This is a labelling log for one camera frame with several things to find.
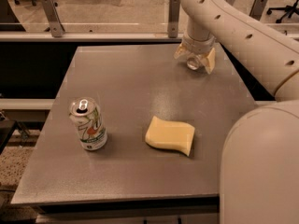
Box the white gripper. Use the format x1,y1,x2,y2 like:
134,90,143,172
174,34,216,75

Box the green soda can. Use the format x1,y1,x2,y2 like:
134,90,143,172
187,54,206,71

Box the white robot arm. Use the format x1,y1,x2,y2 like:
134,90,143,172
180,0,299,224

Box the white 7up can upright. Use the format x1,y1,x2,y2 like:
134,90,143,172
69,97,107,151

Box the yellow sponge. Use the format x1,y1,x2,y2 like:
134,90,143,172
145,116,195,156

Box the black office chair right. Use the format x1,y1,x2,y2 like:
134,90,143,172
266,0,299,23

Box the dark object at left edge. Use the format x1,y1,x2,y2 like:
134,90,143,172
0,111,17,154

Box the middle metal railing bracket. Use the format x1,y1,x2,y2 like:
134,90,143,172
167,0,180,38

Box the metal railing bracket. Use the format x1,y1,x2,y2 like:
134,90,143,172
41,0,64,37
249,0,268,21
167,0,180,38

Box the right metal railing bracket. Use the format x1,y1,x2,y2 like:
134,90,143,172
249,0,268,21

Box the left metal railing bracket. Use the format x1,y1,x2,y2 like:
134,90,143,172
41,0,64,37

